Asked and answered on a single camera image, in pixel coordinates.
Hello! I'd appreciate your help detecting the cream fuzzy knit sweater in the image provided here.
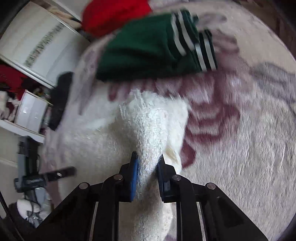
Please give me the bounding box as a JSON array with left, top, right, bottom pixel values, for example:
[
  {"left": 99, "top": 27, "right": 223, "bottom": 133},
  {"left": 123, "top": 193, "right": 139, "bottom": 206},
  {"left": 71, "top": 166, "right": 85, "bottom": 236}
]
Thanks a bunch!
[{"left": 56, "top": 90, "right": 189, "bottom": 240}]

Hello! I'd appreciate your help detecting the floral plush bed blanket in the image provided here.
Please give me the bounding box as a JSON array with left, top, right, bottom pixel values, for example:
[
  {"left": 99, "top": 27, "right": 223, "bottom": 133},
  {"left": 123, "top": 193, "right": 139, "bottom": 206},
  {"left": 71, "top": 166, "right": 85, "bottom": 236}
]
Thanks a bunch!
[{"left": 42, "top": 1, "right": 295, "bottom": 240}]

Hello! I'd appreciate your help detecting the dark green striped garment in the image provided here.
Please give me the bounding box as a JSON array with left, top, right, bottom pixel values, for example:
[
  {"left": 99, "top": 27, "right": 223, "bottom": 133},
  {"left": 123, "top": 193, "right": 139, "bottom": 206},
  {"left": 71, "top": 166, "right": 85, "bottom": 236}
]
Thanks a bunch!
[{"left": 96, "top": 9, "right": 218, "bottom": 81}]

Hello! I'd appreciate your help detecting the black cloth at bed edge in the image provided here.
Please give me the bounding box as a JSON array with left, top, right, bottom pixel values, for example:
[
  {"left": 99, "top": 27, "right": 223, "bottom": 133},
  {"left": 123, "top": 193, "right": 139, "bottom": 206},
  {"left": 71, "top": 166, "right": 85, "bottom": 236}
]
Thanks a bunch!
[{"left": 48, "top": 72, "right": 73, "bottom": 131}]

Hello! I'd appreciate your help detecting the red garment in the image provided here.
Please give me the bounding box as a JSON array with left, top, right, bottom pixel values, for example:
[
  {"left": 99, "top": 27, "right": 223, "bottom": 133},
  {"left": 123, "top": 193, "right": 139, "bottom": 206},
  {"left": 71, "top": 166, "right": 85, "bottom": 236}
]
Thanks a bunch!
[{"left": 82, "top": 0, "right": 152, "bottom": 38}]

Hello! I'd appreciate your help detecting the white storage box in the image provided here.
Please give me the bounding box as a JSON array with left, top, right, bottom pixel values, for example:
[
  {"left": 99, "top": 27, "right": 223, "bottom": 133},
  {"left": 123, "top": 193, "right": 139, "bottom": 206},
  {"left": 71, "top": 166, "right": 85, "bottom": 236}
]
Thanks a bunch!
[{"left": 15, "top": 90, "right": 49, "bottom": 133}]

